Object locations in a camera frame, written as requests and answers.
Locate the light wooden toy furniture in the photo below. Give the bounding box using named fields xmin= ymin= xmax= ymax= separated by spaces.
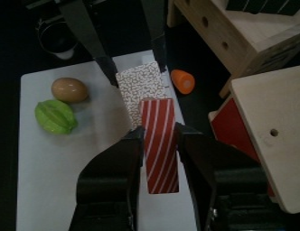
xmin=166 ymin=0 xmax=300 ymax=99

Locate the white speckled rice block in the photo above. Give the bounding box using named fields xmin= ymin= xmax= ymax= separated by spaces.
xmin=116 ymin=60 xmax=172 ymax=130

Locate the green toy starfruit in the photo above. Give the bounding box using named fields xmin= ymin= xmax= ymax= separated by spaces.
xmin=34 ymin=99 xmax=80 ymax=135

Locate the brown toy egg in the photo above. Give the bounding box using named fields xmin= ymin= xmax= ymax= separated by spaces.
xmin=50 ymin=77 xmax=90 ymax=104

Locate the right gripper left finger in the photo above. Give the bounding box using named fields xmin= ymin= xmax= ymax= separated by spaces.
xmin=69 ymin=125 xmax=146 ymax=231

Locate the red white-striped salmon block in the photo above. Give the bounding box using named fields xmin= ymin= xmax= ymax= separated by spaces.
xmin=138 ymin=97 xmax=181 ymax=195

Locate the black white-striped object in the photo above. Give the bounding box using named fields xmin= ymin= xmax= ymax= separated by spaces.
xmin=225 ymin=0 xmax=300 ymax=17

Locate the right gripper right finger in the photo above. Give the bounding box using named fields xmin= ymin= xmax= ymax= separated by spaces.
xmin=174 ymin=122 xmax=296 ymax=231

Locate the orange toy carrot piece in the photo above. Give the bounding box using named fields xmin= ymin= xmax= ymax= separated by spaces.
xmin=169 ymin=69 xmax=197 ymax=96

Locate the dark metal cup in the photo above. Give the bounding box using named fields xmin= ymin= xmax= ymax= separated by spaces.
xmin=34 ymin=15 xmax=81 ymax=60

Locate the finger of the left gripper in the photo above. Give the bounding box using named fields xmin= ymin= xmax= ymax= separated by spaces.
xmin=140 ymin=0 xmax=169 ymax=73
xmin=57 ymin=0 xmax=120 ymax=88

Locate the white cutting board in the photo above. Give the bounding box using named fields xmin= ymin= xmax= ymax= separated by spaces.
xmin=15 ymin=49 xmax=199 ymax=231

